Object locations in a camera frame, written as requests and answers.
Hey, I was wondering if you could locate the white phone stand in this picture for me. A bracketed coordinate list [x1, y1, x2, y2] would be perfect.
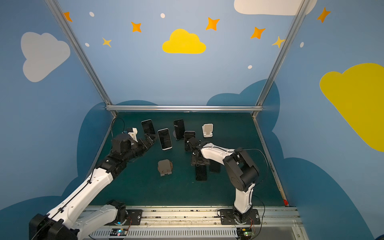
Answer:
[202, 124, 214, 138]

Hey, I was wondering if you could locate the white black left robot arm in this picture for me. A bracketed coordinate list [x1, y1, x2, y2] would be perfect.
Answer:
[29, 132, 158, 240]

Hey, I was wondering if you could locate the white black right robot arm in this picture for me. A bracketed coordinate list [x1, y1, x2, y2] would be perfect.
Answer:
[185, 137, 260, 224]

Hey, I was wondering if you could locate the white-edged phone on stand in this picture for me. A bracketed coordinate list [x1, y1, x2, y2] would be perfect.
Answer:
[158, 128, 173, 151]

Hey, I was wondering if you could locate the purple phone on black stand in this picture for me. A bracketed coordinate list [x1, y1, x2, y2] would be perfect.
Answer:
[184, 131, 197, 152]

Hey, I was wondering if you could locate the round wooden phone stand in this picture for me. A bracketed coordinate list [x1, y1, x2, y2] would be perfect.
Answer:
[158, 159, 173, 177]

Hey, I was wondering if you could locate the horizontal aluminium back bar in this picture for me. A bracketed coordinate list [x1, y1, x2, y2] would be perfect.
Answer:
[106, 105, 263, 112]

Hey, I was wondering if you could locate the left circuit board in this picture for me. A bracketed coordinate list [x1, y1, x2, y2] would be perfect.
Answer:
[110, 229, 129, 237]

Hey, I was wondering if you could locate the circuit board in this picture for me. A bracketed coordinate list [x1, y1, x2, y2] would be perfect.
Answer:
[110, 229, 129, 237]
[236, 228, 255, 240]

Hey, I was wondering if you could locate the right circuit board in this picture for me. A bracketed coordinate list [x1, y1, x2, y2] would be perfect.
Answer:
[236, 228, 255, 240]

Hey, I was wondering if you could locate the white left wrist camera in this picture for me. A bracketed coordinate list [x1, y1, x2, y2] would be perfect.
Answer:
[126, 128, 138, 142]

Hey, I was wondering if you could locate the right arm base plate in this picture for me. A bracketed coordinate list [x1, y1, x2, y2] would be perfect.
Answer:
[217, 209, 261, 225]

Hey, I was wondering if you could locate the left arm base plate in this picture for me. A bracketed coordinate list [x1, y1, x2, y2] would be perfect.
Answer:
[113, 209, 143, 226]

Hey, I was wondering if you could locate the aluminium rail front frame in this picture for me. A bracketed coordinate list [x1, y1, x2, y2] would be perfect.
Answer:
[79, 206, 309, 240]

